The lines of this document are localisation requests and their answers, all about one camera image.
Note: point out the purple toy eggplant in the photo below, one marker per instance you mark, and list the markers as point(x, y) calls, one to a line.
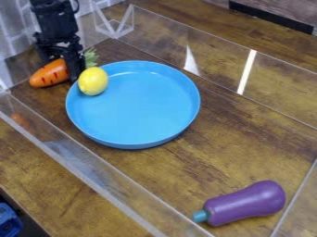
point(258, 200)

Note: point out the yellow toy lemon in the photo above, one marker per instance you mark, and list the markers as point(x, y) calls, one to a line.
point(92, 81)

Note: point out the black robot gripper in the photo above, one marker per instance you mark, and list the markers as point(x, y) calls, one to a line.
point(52, 47)

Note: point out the blue round plate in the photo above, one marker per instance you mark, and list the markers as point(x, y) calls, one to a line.
point(146, 108)

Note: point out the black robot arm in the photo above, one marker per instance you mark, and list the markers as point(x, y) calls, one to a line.
point(55, 16)

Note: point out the clear acrylic enclosure wall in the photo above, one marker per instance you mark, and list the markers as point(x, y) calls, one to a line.
point(254, 69)

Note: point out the orange toy carrot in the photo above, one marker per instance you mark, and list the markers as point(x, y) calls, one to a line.
point(53, 73)

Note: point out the blue object at corner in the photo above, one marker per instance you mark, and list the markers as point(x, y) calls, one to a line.
point(11, 225)

